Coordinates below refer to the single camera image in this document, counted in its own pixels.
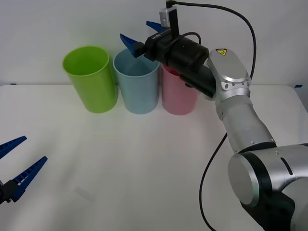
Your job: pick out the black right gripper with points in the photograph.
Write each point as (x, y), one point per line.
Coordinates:
(157, 48)

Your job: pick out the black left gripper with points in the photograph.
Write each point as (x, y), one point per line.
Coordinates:
(2, 192)

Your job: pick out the silver and black right arm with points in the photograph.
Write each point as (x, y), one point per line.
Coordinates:
(240, 115)

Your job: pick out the pale blue plastic bin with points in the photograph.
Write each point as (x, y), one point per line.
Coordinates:
(139, 91)

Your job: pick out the pink plastic bin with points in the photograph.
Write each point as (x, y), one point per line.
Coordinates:
(178, 96)

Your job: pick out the green plastic bin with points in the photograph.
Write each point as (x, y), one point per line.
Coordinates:
(96, 89)

